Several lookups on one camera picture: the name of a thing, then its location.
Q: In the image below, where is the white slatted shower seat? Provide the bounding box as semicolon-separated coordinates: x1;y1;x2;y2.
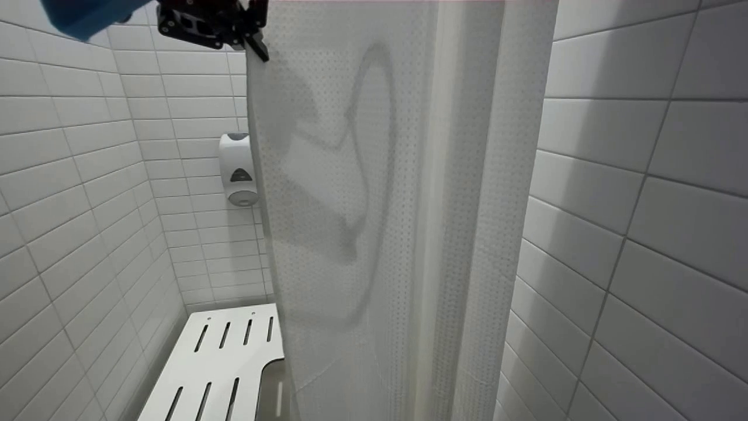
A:
136;302;291;421

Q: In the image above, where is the white wall soap dispenser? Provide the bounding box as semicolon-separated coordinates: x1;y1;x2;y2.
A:
215;129;263;212

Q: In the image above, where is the white dotted shower curtain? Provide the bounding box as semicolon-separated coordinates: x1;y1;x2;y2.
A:
244;0;561;421

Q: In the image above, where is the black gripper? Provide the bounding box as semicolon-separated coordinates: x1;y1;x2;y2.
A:
155;0;274;65

